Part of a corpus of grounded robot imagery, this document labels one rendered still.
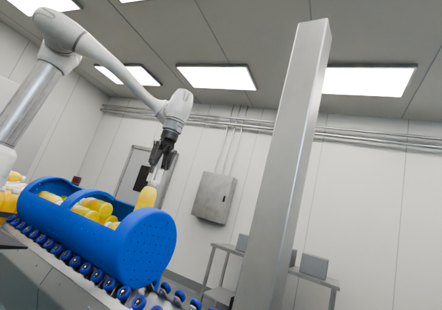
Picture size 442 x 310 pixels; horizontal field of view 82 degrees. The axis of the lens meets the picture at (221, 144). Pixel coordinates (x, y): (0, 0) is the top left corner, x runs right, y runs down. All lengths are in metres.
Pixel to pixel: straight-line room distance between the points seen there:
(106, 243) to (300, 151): 0.77
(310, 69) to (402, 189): 4.02
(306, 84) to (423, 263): 4.04
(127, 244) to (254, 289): 0.62
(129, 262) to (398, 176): 4.02
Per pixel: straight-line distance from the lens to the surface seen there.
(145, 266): 1.08
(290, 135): 0.47
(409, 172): 4.56
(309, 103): 0.49
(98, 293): 1.08
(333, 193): 4.36
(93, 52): 1.20
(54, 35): 1.24
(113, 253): 1.00
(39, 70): 1.33
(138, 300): 0.95
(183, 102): 1.16
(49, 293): 1.26
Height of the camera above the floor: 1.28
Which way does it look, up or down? 15 degrees up
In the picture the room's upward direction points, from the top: 16 degrees clockwise
